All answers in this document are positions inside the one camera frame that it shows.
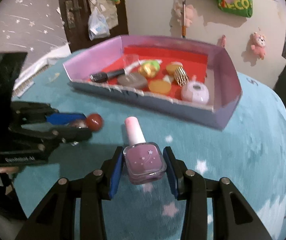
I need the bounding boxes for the red cap glass bottle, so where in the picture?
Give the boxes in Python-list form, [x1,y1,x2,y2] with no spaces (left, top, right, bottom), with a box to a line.
[68,113,103,132]

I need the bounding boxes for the purple nail polish bottle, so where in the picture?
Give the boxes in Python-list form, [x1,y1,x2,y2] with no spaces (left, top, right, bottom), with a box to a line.
[123,116,167,185]

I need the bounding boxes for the grey eye shadow case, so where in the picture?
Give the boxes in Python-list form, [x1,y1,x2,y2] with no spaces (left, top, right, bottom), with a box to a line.
[117,72,148,89]

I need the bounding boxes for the green yellow toy figure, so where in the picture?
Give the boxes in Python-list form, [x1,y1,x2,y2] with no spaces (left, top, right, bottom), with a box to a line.
[138,60,160,79]

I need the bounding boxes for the orange round disc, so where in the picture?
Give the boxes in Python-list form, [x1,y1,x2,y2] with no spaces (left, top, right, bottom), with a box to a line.
[166,62,183,76]
[148,80,172,95]

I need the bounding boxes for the studded gold cylinder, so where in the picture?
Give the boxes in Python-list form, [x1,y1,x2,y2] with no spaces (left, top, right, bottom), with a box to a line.
[173,66,189,87]

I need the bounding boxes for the person's left hand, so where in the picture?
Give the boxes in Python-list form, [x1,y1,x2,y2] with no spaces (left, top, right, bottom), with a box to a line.
[0,166,20,174]

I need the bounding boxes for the teal star tablecloth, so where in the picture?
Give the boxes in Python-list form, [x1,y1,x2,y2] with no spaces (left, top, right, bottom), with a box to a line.
[11,49,286,240]

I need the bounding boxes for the black nail polish bottle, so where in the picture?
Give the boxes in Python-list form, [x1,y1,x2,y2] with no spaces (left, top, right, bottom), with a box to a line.
[89,69,125,83]

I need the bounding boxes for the plastic bag on door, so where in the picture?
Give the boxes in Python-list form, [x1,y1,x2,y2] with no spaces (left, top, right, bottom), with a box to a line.
[88,7,110,41]

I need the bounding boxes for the dark wooden door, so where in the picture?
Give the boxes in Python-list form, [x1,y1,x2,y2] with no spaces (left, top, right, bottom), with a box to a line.
[59,0,129,52]

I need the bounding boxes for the white round compact device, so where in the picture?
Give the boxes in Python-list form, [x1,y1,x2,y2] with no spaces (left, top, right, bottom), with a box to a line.
[181,81,210,105]

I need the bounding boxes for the red Miniso paper liner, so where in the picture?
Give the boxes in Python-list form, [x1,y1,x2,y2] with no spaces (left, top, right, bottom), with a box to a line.
[102,46,208,83]

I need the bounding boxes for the purple cardboard tray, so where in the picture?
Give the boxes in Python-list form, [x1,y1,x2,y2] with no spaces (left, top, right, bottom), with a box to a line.
[63,35,242,129]

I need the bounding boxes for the pink bear plush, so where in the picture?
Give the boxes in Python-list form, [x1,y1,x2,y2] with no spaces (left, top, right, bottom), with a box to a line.
[251,32,266,60]

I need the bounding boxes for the orange handled stick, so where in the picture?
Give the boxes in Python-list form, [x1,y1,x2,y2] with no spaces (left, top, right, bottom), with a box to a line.
[181,0,186,38]

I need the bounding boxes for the pink rods against wall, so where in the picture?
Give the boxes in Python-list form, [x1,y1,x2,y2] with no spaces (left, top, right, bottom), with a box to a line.
[221,35,226,48]

